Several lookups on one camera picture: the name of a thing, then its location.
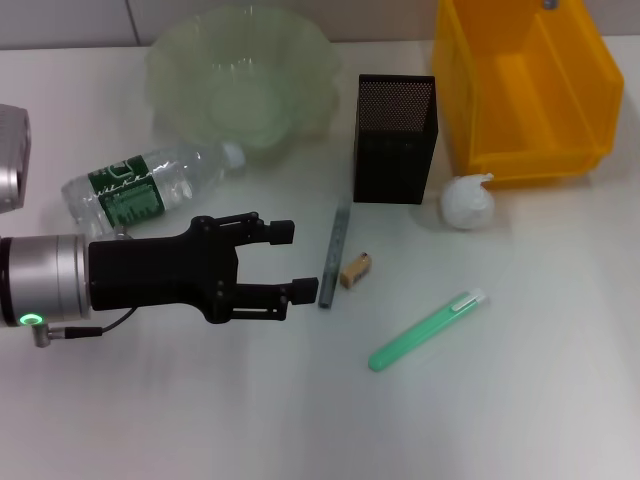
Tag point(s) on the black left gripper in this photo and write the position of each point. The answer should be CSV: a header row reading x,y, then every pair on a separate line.
x,y
150,270

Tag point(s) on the mint green pen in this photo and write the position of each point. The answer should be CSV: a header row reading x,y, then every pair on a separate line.
x,y
425,327

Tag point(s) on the clear water bottle green label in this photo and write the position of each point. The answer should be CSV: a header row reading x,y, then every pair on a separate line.
x,y
150,175

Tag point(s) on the white paper ball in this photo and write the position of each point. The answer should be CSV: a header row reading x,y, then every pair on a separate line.
x,y
467,205

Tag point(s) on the grey pen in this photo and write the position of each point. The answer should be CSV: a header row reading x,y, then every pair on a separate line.
x,y
334,255

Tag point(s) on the black mesh pen holder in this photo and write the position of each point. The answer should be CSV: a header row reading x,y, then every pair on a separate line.
x,y
395,150

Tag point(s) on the pale green glass fruit bowl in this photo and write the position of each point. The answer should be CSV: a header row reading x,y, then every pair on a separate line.
x,y
240,100

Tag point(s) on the small silver metal plug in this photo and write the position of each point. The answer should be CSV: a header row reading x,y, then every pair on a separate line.
x,y
122,233

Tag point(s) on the yellow plastic storage bin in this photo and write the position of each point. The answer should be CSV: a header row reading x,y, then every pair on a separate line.
x,y
540,100

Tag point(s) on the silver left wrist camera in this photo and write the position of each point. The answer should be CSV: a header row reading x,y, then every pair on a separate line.
x,y
12,160

